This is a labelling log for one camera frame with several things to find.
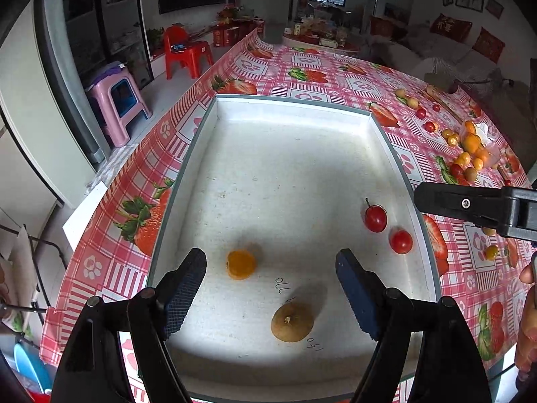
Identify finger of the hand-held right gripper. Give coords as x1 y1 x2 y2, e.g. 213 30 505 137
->
413 182 537 242

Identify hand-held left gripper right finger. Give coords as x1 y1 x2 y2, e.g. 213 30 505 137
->
336 249 493 403

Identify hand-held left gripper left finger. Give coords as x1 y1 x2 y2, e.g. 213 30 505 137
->
52 248 208 403

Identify large brown longan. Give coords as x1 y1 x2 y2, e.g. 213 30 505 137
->
271 302 315 344

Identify red cherry tomato with stem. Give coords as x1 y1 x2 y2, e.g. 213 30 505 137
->
363 198 387 233

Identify white tray with grey rim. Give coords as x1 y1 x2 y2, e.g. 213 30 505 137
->
145 94 443 403

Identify person's right hand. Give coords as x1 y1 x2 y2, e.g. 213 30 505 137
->
515 260 537 383

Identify clear plastic bag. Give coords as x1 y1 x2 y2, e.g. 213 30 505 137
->
459 120 502 171

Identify strawberry print tablecloth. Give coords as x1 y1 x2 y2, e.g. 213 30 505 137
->
40 29 533 403

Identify black folding rack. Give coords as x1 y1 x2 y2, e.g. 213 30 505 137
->
0 222 70 337

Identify grey sofa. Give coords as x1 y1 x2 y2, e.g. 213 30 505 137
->
378 21 510 89

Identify red printed cushion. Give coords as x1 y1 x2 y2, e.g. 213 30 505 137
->
370 16 395 38
472 27 506 63
430 13 473 43

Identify printed cloth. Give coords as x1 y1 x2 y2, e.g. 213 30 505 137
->
0 227 38 332

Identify blue plastic basin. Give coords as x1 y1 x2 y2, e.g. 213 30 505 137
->
12 342 53 393

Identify pink plastic stool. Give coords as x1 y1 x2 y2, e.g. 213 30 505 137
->
85 61 153 148

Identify cluttered coffee table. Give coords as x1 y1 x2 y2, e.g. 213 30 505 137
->
281 29 361 55

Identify white cabinet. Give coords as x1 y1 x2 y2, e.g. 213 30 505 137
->
0 4 101 219

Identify red plastic chair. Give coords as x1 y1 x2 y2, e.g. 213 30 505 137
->
163 26 213 80

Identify red gift boxes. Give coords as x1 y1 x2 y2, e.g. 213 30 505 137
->
212 23 266 48

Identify glass display cabinet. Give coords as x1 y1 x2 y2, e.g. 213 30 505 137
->
63 0 154 89

